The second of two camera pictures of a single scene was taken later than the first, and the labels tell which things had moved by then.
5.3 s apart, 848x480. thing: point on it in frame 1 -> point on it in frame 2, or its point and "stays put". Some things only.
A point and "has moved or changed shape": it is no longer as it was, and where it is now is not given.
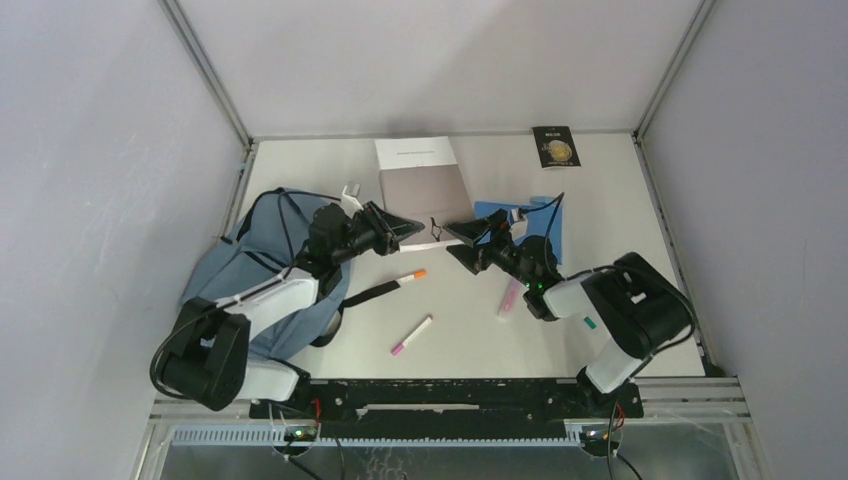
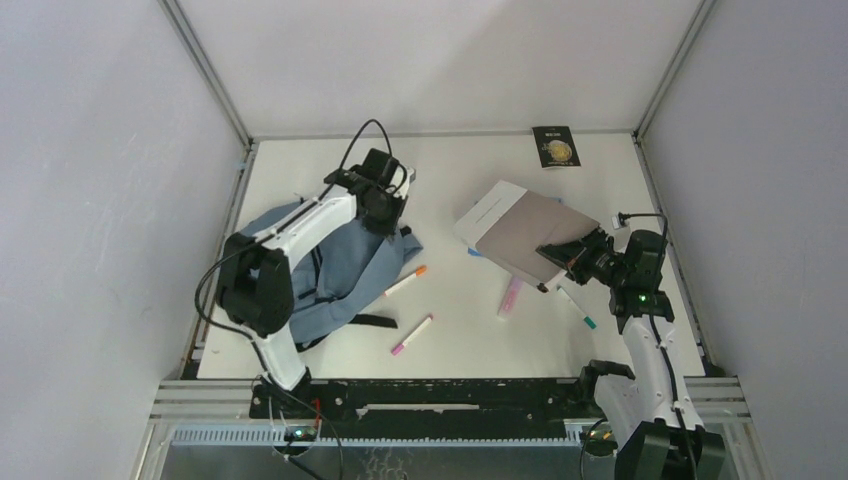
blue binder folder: [544, 217] has moved or changed shape
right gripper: [471, 231] -> [574, 255]
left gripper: [389, 229] -> [398, 199]
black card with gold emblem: [556, 146] stays put
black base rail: [449, 409] stays put
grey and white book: [421, 180] -> [510, 224]
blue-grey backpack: [267, 239] has moved or changed shape
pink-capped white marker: [410, 338] stays put
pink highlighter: [509, 299] stays put
